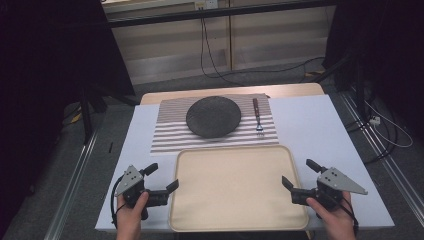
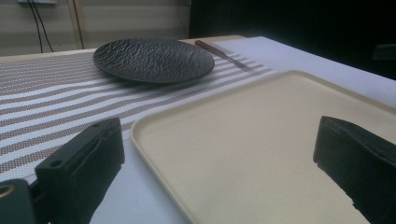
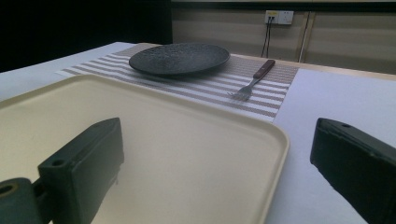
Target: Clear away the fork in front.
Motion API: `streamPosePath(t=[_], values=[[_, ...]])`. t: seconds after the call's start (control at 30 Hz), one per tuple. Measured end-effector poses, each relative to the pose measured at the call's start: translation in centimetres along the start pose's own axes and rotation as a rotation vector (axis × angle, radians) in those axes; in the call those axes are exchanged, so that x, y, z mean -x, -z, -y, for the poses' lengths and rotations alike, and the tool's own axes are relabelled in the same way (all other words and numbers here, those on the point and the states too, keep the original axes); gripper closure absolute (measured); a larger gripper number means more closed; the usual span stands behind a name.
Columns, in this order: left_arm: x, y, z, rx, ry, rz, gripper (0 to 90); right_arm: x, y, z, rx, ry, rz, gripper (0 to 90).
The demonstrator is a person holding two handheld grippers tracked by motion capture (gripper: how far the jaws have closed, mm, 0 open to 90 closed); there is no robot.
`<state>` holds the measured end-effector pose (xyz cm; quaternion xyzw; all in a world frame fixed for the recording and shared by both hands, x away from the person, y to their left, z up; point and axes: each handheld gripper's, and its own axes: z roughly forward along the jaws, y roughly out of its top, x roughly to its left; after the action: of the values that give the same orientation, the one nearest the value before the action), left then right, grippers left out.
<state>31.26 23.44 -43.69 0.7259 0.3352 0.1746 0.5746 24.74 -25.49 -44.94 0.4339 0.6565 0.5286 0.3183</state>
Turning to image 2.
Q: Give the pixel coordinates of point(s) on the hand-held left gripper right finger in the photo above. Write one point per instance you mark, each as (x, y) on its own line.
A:
(361, 155)

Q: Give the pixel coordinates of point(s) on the striped woven placemat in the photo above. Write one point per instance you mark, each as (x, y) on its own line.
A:
(62, 99)

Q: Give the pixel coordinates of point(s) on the black textured plate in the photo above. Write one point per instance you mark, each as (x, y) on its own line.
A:
(154, 59)

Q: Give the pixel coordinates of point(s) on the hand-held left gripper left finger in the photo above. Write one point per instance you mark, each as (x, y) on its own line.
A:
(77, 168)

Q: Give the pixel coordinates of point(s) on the white power strip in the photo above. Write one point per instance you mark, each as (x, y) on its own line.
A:
(37, 1)

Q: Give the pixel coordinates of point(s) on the brown chopsticks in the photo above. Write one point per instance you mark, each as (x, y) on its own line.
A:
(222, 54)

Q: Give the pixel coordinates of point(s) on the beige plastic tray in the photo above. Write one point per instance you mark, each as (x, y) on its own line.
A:
(249, 149)

